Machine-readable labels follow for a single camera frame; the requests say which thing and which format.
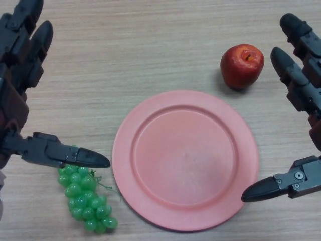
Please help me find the red apple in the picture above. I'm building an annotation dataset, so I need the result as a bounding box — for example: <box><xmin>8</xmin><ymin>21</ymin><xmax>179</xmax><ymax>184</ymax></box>
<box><xmin>220</xmin><ymin>43</ymin><xmax>265</xmax><ymax>90</ymax></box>

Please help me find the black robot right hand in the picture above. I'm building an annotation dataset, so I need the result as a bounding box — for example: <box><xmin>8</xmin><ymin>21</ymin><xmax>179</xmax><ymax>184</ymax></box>
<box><xmin>240</xmin><ymin>13</ymin><xmax>321</xmax><ymax>203</ymax></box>

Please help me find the pink round plate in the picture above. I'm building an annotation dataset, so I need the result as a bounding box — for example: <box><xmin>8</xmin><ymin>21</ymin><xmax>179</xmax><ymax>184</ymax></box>
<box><xmin>112</xmin><ymin>89</ymin><xmax>260</xmax><ymax>232</ymax></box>

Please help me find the green grape bunch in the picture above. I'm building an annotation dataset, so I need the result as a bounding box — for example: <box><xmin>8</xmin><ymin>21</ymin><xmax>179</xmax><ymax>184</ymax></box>
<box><xmin>57</xmin><ymin>144</ymin><xmax>118</xmax><ymax>233</ymax></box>

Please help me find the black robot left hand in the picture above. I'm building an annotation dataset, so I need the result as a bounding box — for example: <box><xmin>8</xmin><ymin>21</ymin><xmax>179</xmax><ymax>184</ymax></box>
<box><xmin>0</xmin><ymin>0</ymin><xmax>111</xmax><ymax>170</ymax></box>

